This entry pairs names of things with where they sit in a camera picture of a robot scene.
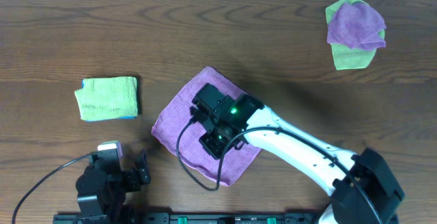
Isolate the folded green cloth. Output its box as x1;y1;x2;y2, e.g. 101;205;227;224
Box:
74;76;139;122

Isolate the light green cloth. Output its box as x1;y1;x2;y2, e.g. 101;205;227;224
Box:
325;0;385;70

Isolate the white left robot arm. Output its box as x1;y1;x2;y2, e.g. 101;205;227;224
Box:
73;149;151;224

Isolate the purple crumpled cloth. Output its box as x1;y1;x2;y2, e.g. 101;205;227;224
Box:
327;2;386;51

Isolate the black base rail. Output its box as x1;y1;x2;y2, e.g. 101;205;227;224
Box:
53;211;399;224

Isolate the pink microfiber cloth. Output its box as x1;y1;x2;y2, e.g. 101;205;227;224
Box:
152;66;261;186

